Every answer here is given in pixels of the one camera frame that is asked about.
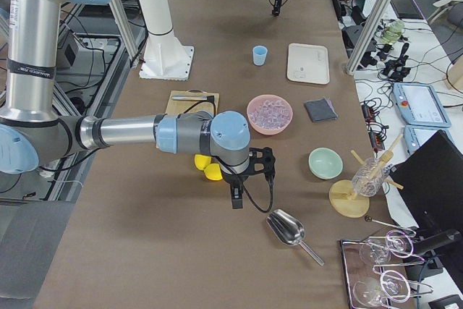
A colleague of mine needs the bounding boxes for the blue teach pendant lower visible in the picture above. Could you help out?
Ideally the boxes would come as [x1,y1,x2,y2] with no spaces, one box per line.
[403,124,454,156]

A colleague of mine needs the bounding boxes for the steel muddler black tip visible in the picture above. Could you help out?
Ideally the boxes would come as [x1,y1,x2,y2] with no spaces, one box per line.
[171,95,215,103]

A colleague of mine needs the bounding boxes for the steel ice scoop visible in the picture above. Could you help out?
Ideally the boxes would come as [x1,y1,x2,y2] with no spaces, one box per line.
[266,209,325,266]

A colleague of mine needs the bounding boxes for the blue teach pendant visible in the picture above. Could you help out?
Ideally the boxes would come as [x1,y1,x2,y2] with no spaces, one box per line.
[403,124,454,156]
[392,82,451,128]

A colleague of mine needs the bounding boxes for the wooden cup stand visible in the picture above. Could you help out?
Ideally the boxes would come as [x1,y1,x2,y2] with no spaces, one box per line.
[329,134,404,218]

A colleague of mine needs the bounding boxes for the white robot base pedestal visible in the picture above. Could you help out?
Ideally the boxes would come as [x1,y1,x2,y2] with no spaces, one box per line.
[139,0,194,81]

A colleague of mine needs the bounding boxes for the blue teach pendant upper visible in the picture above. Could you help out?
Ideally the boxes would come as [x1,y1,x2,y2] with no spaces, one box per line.
[392,82,451,128]

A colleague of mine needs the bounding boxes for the small measuring spoon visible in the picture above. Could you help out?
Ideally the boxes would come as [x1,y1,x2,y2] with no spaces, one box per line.
[364,215,416,234]

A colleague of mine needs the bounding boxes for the aluminium frame post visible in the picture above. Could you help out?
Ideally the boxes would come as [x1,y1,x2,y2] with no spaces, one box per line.
[346,0,391,75]

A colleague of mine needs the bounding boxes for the pile of clear ice cubes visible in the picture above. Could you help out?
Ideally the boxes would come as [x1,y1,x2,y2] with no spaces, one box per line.
[247,97,292,129]

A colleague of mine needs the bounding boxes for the textured clear glass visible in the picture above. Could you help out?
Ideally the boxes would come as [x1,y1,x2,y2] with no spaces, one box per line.
[352,158,391,198]

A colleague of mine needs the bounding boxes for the wine glass rack tray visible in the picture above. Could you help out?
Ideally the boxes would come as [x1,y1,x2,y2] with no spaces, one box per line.
[339,229,433,308]

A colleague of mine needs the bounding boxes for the mint green bowl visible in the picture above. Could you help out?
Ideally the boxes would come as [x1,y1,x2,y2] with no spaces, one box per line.
[308,148,344,179]

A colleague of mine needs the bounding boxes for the grey folded cloth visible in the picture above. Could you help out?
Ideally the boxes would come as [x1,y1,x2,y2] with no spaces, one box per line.
[304,98,338,122]

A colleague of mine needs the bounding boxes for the pink bowl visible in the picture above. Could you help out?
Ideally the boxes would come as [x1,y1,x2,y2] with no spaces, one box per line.
[247,94,293,135]

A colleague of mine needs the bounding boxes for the black monitor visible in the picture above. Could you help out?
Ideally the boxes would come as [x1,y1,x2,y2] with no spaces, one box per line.
[391,130,462,232]

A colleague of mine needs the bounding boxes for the wooden cutting board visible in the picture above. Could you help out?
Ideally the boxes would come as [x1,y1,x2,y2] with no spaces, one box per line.
[165,90,220,116]

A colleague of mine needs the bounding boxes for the yellow lemon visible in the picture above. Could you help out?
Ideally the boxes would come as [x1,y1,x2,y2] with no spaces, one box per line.
[194,154,212,172]
[203,163,223,181]

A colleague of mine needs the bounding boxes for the yellow lemon left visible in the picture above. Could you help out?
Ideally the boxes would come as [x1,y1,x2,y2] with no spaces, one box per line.
[203,163,223,181]

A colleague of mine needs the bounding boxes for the cream rabbit tray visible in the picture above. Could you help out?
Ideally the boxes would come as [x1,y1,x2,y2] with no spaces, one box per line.
[286,43,330,85]

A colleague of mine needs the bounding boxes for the light blue cup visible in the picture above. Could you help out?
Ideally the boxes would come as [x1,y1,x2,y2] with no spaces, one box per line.
[252,45,268,67]

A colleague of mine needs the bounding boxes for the yellow lemon right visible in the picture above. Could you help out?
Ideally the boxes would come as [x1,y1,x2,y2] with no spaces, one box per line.
[194,154,212,172]

